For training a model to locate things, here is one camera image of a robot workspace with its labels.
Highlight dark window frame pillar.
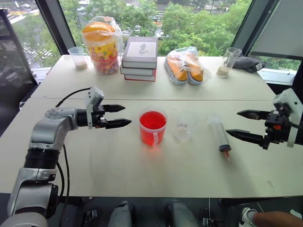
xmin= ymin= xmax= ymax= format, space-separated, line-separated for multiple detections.
xmin=231 ymin=0 xmax=275 ymax=56
xmin=34 ymin=0 xmax=77 ymax=55

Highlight cup of red liquid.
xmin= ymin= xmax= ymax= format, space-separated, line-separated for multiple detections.
xmin=139 ymin=109 xmax=168 ymax=149

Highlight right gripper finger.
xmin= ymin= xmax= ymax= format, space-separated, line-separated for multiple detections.
xmin=237 ymin=109 xmax=271 ymax=122
xmin=225 ymin=129 xmax=267 ymax=145

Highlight large clear plastic syringe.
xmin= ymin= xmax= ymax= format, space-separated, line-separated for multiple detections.
xmin=207 ymin=114 xmax=232 ymax=162

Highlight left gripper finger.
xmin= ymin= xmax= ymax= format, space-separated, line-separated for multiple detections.
xmin=103 ymin=104 xmax=126 ymax=114
xmin=105 ymin=118 xmax=132 ymax=130

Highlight grey hardcover book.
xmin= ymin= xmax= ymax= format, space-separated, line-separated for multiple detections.
xmin=121 ymin=36 xmax=159 ymax=70

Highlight white sneaker of person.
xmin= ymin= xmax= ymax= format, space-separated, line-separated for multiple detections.
xmin=238 ymin=207 xmax=258 ymax=227

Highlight red-cover book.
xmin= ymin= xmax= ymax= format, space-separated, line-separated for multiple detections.
xmin=123 ymin=73 xmax=157 ymax=82

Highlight white-paged thin book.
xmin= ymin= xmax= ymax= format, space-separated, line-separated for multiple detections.
xmin=119 ymin=65 xmax=158 ymax=77

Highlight grey window roller blind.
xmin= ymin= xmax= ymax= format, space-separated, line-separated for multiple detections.
xmin=250 ymin=0 xmax=303 ymax=60

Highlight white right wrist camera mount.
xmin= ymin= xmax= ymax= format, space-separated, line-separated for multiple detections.
xmin=272 ymin=88 xmax=303 ymax=148

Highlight orange-lid candy jar in bag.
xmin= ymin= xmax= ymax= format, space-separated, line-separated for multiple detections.
xmin=81 ymin=16 xmax=124 ymax=76

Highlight bare leg of person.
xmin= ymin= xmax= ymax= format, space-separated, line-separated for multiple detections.
xmin=252 ymin=210 xmax=303 ymax=227

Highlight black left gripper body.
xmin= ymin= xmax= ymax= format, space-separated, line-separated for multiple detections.
xmin=91 ymin=105 xmax=107 ymax=130

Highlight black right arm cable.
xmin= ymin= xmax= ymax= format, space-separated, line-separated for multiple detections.
xmin=280 ymin=110 xmax=303 ymax=130

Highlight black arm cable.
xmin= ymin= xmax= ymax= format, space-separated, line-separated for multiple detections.
xmin=280 ymin=110 xmax=303 ymax=130
xmin=55 ymin=87 xmax=92 ymax=197

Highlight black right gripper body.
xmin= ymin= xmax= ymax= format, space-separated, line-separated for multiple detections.
xmin=262 ymin=106 xmax=291 ymax=150

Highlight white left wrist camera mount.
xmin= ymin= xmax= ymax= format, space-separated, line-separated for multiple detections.
xmin=85 ymin=85 xmax=105 ymax=130

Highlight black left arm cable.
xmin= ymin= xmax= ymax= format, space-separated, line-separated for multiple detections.
xmin=55 ymin=87 xmax=92 ymax=197

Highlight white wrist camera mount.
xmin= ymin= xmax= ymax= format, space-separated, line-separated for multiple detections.
xmin=85 ymin=85 xmax=105 ymax=130
xmin=272 ymin=88 xmax=303 ymax=148

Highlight tall clear glass with grains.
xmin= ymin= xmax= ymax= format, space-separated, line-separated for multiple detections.
xmin=215 ymin=47 xmax=242 ymax=79

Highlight yellow canvas shoe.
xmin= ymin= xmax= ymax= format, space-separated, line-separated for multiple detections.
xmin=165 ymin=51 xmax=190 ymax=86
xmin=184 ymin=51 xmax=205 ymax=86

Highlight clear plastic shoe bag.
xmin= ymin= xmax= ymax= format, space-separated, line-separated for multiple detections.
xmin=164 ymin=46 xmax=212 ymax=87

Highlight measuring cup with grains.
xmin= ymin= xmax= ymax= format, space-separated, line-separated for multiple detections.
xmin=67 ymin=46 xmax=89 ymax=70

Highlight grey folded cloth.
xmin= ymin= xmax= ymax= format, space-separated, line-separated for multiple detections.
xmin=233 ymin=55 xmax=266 ymax=74

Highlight small clear plastic cup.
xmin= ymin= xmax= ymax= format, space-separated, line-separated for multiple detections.
xmin=173 ymin=113 xmax=197 ymax=144

